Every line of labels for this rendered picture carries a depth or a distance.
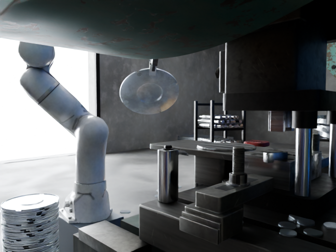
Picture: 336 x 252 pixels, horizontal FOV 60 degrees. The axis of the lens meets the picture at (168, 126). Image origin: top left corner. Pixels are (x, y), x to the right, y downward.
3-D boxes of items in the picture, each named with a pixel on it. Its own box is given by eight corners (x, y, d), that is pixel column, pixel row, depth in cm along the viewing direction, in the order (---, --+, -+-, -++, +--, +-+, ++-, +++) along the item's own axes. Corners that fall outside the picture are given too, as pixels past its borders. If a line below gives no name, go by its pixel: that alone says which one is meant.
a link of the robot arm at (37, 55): (8, 15, 100) (-3, 6, 84) (61, 5, 104) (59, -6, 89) (29, 71, 105) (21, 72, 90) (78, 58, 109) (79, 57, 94)
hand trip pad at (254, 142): (241, 164, 94) (242, 140, 93) (250, 161, 98) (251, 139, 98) (261, 167, 89) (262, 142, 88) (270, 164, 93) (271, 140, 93)
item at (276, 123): (265, 131, 53) (266, 111, 53) (277, 130, 57) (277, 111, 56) (283, 132, 51) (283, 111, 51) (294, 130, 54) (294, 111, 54)
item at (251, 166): (238, 180, 52) (239, 155, 52) (275, 168, 62) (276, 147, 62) (289, 190, 45) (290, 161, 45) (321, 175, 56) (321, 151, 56)
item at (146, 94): (135, 121, 155) (135, 120, 156) (186, 103, 150) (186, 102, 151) (109, 82, 134) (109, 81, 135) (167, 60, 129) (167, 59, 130)
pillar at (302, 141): (291, 194, 43) (294, 100, 43) (297, 191, 45) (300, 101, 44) (307, 197, 42) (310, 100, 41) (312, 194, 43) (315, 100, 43)
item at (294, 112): (219, 124, 51) (219, 93, 51) (270, 121, 65) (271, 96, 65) (316, 129, 40) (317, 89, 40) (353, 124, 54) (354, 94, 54)
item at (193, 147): (148, 197, 70) (147, 141, 69) (186, 186, 80) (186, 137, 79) (239, 226, 53) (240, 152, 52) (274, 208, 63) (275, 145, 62)
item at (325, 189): (218, 197, 52) (218, 180, 52) (269, 178, 66) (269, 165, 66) (314, 221, 41) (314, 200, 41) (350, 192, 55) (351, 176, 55)
